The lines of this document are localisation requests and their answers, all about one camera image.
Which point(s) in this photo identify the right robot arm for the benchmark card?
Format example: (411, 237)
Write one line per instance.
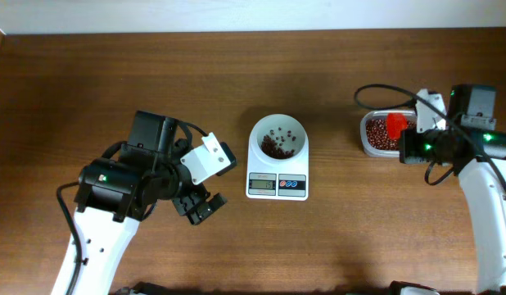
(463, 137)

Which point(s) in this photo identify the white round bowl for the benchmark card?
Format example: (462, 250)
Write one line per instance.
(286, 123)

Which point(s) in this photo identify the clear plastic container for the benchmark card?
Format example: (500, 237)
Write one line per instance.
(375, 115)

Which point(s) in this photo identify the red beans in bowl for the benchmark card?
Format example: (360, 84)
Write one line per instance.
(276, 144)

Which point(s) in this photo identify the white digital kitchen scale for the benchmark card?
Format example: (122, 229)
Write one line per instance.
(286, 180)

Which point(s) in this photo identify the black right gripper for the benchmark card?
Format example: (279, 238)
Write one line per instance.
(406, 146)

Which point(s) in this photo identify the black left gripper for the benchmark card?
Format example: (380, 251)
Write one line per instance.
(198, 196)

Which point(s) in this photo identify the orange plastic measuring scoop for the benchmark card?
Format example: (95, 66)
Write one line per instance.
(395, 124)

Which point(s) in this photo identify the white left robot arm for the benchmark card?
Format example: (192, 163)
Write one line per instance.
(120, 189)

